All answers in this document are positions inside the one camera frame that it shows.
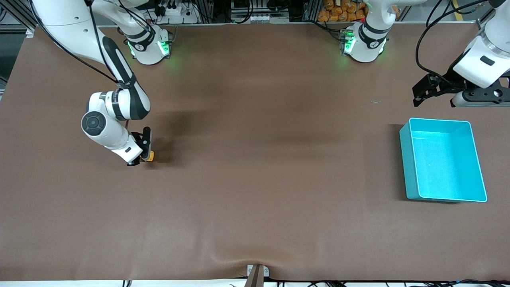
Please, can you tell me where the teal plastic bin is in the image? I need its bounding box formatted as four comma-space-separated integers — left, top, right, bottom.
399, 117, 488, 203

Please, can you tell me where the brown table cover mat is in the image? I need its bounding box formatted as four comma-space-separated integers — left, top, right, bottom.
0, 22, 510, 281

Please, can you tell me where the orange packets heap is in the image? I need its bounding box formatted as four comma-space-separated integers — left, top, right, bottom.
318, 0, 369, 23

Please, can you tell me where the white power strip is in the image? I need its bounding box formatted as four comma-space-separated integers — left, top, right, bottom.
157, 3, 200, 24

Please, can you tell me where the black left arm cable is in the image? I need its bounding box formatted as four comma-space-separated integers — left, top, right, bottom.
415, 0, 485, 84

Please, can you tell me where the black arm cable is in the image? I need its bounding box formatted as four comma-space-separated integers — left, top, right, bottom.
415, 0, 485, 84
29, 0, 121, 85

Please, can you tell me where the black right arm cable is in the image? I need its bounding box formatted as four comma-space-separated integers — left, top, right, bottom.
29, 0, 121, 85

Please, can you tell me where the grey table clamp bracket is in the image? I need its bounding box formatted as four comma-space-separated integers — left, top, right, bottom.
247, 264, 270, 287

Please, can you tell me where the aluminium frame post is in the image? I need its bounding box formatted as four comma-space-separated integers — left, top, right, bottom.
0, 0, 36, 38

